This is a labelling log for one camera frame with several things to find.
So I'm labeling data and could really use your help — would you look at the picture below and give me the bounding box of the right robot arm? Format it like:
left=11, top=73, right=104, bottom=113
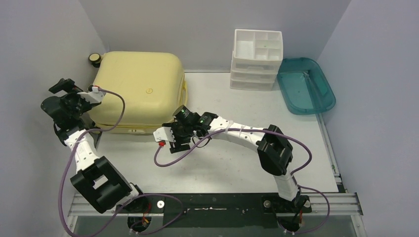
left=153, top=106, right=310, bottom=213

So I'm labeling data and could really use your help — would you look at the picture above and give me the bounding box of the yellow hard-shell suitcase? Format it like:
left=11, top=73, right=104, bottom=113
left=88, top=51, right=188, bottom=134

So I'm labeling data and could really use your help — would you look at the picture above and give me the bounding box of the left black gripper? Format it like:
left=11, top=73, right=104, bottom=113
left=50, top=79, right=95, bottom=119

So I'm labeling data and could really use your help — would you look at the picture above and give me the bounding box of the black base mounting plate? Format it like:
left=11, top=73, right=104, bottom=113
left=123, top=193, right=312, bottom=233

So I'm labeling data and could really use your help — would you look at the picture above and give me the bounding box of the teal transparent plastic tray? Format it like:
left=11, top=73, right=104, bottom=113
left=277, top=57, right=336, bottom=115

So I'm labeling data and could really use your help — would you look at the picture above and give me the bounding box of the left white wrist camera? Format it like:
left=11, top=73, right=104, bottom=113
left=77, top=86, right=106, bottom=104

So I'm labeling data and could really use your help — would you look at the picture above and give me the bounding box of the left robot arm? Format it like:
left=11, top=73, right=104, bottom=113
left=41, top=78, right=148, bottom=213

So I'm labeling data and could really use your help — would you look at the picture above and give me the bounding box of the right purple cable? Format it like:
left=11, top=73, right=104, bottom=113
left=154, top=127, right=331, bottom=236

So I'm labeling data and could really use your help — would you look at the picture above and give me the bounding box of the white plastic drawer organizer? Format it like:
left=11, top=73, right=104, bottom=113
left=230, top=29, right=284, bottom=91

